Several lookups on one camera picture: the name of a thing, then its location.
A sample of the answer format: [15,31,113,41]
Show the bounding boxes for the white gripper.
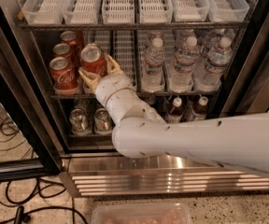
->
[78,54,135,107]

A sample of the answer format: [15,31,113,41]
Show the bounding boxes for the coke can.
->
[80,43,107,77]
[52,43,81,77]
[60,31,84,58]
[50,57,79,95]

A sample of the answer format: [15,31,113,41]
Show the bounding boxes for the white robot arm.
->
[78,55,269,178]

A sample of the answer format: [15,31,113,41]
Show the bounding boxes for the empty white middle shelf tray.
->
[113,31,136,87]

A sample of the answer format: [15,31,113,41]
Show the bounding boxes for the front right green soda can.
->
[94,108,113,134]

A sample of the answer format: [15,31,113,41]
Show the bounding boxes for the green soda can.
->
[94,108,113,134]
[69,108,91,135]

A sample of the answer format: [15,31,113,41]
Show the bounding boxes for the front left green soda can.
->
[69,108,91,135]

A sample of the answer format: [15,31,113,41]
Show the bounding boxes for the top shelf tray far left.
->
[22,0,64,25]

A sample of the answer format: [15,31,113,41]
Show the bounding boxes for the stainless fridge bottom grille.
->
[60,152,269,197]

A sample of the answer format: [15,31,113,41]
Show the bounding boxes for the open fridge glass door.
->
[0,0,63,184]

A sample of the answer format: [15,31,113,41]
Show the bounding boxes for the top shelf tray far right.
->
[207,0,249,22]

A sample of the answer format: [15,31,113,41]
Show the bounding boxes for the front left water bottle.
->
[142,37,165,91]

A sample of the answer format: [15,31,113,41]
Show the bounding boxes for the water bottle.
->
[171,36,199,92]
[142,37,165,91]
[193,37,233,91]

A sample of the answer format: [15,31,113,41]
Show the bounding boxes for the front middle water bottle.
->
[171,36,199,92]

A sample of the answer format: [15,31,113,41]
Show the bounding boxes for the left brown tea bottle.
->
[165,97,183,123]

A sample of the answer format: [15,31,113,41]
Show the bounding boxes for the brown tea bottle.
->
[165,97,183,123]
[184,95,208,121]

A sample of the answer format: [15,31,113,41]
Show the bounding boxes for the right brown tea bottle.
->
[184,95,208,121]

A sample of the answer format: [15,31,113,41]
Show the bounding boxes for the front right water bottle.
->
[193,37,233,91]

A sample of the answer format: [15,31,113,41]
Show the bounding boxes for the clear plastic food container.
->
[91,203,192,224]

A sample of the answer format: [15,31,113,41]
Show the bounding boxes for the black floor cables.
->
[0,115,89,224]

